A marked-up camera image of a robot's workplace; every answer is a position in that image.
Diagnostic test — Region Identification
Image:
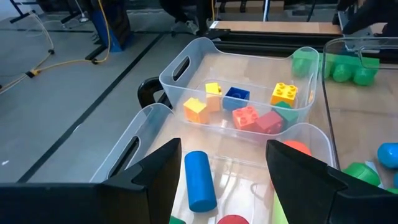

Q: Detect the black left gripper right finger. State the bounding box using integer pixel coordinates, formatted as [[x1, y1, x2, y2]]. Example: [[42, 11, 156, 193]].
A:
[[266, 139, 398, 224]]

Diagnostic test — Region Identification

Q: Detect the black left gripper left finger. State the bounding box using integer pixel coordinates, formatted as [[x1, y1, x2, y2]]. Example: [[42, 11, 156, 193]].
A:
[[0, 138, 182, 224]]

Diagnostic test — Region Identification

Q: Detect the light green cylinder block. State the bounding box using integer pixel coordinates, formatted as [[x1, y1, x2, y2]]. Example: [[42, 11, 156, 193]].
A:
[[270, 189, 290, 224]]

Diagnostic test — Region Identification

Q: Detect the coral orange cylinder block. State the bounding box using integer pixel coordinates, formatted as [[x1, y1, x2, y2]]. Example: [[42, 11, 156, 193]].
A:
[[282, 139, 312, 157]]

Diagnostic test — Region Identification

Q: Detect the blue cylinder block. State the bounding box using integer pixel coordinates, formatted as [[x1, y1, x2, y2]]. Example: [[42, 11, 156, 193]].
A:
[[183, 150, 218, 213]]

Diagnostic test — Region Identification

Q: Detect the small dark red brick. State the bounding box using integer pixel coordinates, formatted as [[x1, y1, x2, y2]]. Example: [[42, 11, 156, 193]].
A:
[[254, 110, 284, 135]]

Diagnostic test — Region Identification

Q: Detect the small green brick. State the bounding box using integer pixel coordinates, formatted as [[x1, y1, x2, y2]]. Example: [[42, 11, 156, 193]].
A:
[[272, 100, 300, 128]]

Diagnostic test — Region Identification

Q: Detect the dark red cylinder block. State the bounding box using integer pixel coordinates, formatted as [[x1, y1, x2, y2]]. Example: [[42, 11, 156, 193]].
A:
[[216, 214, 251, 224]]

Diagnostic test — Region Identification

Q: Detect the small yellow brick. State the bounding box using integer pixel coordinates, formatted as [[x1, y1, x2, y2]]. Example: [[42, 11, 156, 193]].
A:
[[205, 82, 223, 96], [183, 97, 210, 124], [270, 82, 299, 108]]

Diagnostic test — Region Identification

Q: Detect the small pale orange brick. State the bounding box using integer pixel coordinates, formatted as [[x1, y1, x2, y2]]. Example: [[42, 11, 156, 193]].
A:
[[206, 94, 223, 113]]

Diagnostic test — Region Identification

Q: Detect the small blue brick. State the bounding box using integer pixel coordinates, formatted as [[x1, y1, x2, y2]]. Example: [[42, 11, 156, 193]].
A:
[[222, 86, 251, 111]]

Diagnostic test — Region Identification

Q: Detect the frosted plastic bin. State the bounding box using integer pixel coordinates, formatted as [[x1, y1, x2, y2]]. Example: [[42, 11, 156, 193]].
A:
[[90, 103, 338, 224], [159, 37, 320, 144]]

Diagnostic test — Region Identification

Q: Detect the clear hard plastic bin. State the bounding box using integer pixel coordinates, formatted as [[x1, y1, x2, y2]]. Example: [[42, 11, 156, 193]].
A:
[[322, 37, 398, 224]]

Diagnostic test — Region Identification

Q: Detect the black curved clamp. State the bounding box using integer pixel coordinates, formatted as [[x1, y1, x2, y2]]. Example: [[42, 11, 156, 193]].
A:
[[137, 77, 174, 110]]

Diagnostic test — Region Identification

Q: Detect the light wooden side table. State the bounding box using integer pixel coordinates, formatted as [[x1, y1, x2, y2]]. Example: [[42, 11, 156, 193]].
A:
[[208, 20, 343, 37]]

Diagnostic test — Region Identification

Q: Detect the yellow cable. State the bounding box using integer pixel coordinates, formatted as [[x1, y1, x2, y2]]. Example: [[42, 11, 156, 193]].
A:
[[0, 0, 111, 96]]

